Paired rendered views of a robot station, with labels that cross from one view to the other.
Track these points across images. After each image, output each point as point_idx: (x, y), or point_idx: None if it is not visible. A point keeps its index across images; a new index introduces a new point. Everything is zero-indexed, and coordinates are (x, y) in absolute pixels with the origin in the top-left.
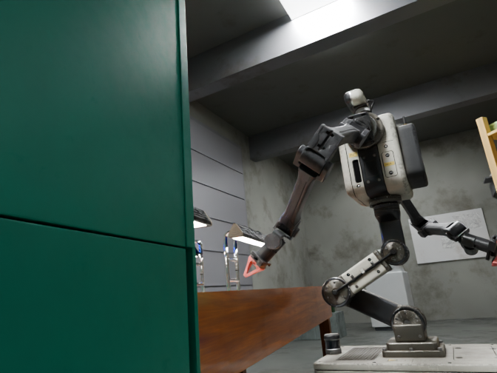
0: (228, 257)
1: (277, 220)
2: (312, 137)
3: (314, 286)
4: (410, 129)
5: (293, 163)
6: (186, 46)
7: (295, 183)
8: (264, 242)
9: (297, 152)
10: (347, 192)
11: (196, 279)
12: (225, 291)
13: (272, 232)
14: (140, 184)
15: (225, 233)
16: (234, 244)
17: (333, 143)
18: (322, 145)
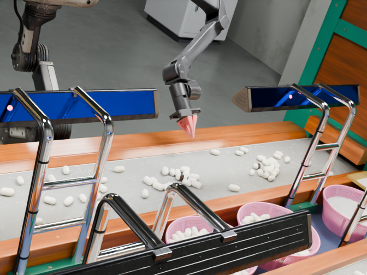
0: (89, 175)
1: (185, 70)
2: (225, 11)
3: (2, 145)
4: None
5: (224, 29)
6: (326, 12)
7: (211, 40)
8: (200, 95)
9: (229, 23)
10: (92, 4)
11: (286, 112)
12: (258, 123)
13: (197, 83)
14: None
15: (113, 123)
16: (51, 149)
17: (213, 13)
18: (217, 15)
